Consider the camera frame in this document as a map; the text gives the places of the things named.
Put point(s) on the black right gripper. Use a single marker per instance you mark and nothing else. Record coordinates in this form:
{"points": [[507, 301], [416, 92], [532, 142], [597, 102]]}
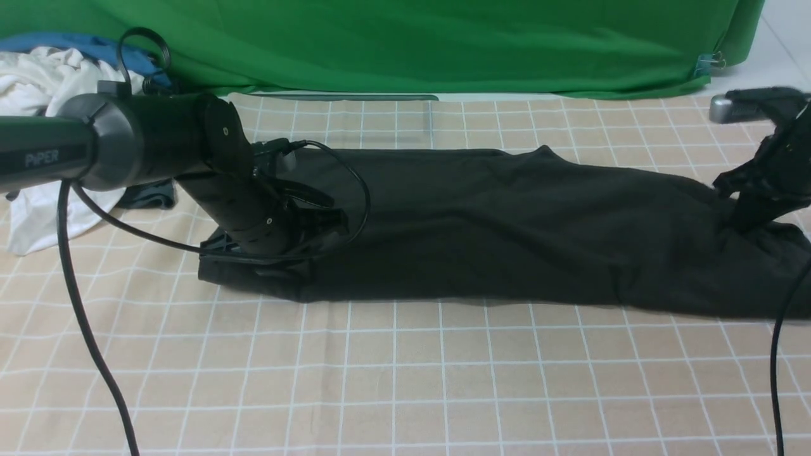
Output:
{"points": [[779, 171]]}

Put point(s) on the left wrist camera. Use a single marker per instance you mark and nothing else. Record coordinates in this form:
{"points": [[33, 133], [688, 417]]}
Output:
{"points": [[275, 157]]}

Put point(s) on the white crumpled shirt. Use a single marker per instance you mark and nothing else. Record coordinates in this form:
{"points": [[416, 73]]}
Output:
{"points": [[37, 83]]}

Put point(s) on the blue binder clip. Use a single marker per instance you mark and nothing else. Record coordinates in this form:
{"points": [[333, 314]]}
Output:
{"points": [[706, 63]]}

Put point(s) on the beige checkered table mat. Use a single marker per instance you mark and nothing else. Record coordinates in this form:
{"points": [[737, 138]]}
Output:
{"points": [[207, 371]]}

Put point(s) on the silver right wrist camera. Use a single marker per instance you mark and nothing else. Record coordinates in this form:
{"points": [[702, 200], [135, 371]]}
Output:
{"points": [[777, 104]]}

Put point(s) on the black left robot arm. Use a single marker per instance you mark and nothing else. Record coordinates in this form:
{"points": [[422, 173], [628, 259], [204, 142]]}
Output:
{"points": [[100, 142]]}

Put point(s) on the dark gray long-sleeve shirt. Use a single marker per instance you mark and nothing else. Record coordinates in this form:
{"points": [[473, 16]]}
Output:
{"points": [[535, 227]]}

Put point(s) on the dark teal crumpled garment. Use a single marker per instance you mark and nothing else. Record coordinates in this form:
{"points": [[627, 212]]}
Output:
{"points": [[159, 195]]}

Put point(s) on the green backdrop cloth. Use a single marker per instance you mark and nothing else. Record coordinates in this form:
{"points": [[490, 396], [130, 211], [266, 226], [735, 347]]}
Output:
{"points": [[605, 50]]}

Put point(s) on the blue crumpled garment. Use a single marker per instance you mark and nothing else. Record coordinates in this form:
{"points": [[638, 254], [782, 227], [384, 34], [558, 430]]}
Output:
{"points": [[141, 61]]}

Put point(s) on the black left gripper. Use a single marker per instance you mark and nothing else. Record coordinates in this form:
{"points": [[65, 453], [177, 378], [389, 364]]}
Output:
{"points": [[265, 217]]}

